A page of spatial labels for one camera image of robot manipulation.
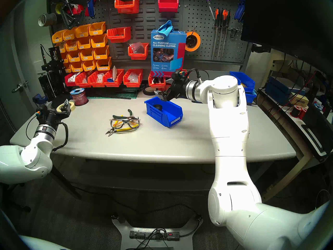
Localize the orange bin labelled M3-4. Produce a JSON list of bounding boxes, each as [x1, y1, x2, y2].
[[91, 34, 108, 48]]

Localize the black power strip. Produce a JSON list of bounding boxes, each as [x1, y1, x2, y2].
[[129, 230, 180, 241]]

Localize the dark green handled pliers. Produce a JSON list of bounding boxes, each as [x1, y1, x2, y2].
[[112, 109, 140, 121]]

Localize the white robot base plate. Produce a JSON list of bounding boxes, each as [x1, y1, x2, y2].
[[111, 213, 204, 250]]

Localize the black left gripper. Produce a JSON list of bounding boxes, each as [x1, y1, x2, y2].
[[39, 98, 71, 125]]

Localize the black monitor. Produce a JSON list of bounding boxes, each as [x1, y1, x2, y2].
[[241, 0, 333, 75]]

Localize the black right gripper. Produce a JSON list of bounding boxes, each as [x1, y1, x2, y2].
[[154, 76, 190, 102]]

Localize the silver duct tape roll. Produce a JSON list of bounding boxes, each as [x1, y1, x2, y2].
[[38, 13, 57, 27]]

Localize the orange bin labelled M3X8 BAD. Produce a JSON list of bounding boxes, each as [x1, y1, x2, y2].
[[62, 28, 78, 41]]

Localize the silver door handle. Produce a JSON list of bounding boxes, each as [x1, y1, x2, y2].
[[12, 82, 29, 93]]

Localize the orange bin labelled M4X4X6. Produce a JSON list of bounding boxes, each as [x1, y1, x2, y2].
[[65, 40, 79, 52]]

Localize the beige masking tape roll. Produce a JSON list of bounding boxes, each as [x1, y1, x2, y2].
[[56, 102, 76, 113]]

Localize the blue labelled storage bin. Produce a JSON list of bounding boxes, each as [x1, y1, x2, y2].
[[144, 96, 183, 128]]

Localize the orange bin labelled M3X5X4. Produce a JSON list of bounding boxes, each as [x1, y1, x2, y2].
[[52, 30, 66, 43]]

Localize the clear safety glasses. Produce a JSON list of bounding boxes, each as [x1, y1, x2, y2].
[[109, 116, 141, 130]]

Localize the black floor power cable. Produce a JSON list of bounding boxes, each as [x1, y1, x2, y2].
[[70, 186, 203, 238]]

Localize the orange bin labelled M2.5-6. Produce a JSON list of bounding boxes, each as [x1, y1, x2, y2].
[[70, 61, 84, 73]]

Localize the blue spring clamps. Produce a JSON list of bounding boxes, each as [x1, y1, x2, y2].
[[234, 0, 246, 23]]

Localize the orange tape roll on pegboard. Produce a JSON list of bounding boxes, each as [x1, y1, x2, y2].
[[185, 31, 201, 52]]

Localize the black bit holder tower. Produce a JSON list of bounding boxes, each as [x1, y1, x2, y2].
[[48, 74, 61, 96]]

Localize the orange black screwdriver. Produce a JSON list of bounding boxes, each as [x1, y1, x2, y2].
[[211, 8, 221, 60], [221, 10, 231, 60], [218, 9, 227, 60]]

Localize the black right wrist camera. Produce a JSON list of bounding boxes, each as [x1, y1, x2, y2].
[[171, 69, 188, 82]]

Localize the black flat device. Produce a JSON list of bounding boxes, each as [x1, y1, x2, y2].
[[302, 106, 333, 155]]

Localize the orange bin labelled M3X6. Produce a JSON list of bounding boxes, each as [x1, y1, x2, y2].
[[88, 22, 106, 36]]

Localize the red wire spool blue label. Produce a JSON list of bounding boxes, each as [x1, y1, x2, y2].
[[70, 88, 89, 107]]

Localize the yellow handled pliers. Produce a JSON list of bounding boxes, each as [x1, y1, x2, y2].
[[105, 119, 136, 137]]

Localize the orange bin labelled M4-0.7 HEX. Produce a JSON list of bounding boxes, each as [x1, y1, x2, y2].
[[96, 57, 112, 71]]

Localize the orange bin labelled M3-6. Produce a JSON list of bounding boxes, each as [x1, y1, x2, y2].
[[93, 46, 110, 60]]

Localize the white robot torso shell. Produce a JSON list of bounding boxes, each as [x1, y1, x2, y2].
[[16, 234, 72, 250]]

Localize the black soldering iron pen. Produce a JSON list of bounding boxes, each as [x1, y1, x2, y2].
[[40, 44, 51, 65]]

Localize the red white tape roll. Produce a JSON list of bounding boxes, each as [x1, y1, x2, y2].
[[66, 4, 85, 15]]

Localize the green cutting mat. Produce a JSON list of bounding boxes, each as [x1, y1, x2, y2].
[[86, 92, 139, 99]]

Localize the blue bench vise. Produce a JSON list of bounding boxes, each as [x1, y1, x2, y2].
[[33, 94, 48, 107]]

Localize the red stackable parts bin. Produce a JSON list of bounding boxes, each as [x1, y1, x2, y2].
[[75, 71, 91, 88], [123, 69, 143, 88], [103, 69, 124, 88], [88, 71, 106, 88], [148, 71, 167, 88]]

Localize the blue cleaning cloths box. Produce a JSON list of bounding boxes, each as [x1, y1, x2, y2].
[[150, 29, 187, 77]]

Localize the dark grey tool panel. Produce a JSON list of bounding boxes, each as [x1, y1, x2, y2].
[[48, 0, 253, 70]]

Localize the orange bin labelled M4-6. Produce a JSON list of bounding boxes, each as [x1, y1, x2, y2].
[[77, 37, 93, 50]]

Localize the small cardboard box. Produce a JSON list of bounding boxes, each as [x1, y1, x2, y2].
[[289, 94, 310, 108]]

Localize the dark blue case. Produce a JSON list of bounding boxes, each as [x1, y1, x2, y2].
[[265, 76, 293, 105]]

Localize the dark grey C-clamp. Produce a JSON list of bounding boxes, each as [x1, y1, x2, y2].
[[60, 0, 78, 28], [72, 14, 85, 27]]

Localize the crimson louvre bin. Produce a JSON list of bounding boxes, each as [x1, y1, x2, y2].
[[158, 0, 179, 13]]

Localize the black metal press stand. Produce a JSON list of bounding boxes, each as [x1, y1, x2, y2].
[[41, 46, 66, 96]]

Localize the blue microfibre cloth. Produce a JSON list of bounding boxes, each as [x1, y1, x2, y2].
[[157, 20, 174, 36]]

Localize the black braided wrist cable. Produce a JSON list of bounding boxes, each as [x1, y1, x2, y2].
[[52, 121, 69, 152], [187, 68, 210, 84]]

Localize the red louvre bin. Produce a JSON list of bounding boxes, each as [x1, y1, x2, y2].
[[128, 43, 149, 60], [114, 0, 139, 14], [107, 27, 132, 43]]

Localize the orange bin labelled M3-8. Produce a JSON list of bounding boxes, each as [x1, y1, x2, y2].
[[80, 48, 95, 61]]

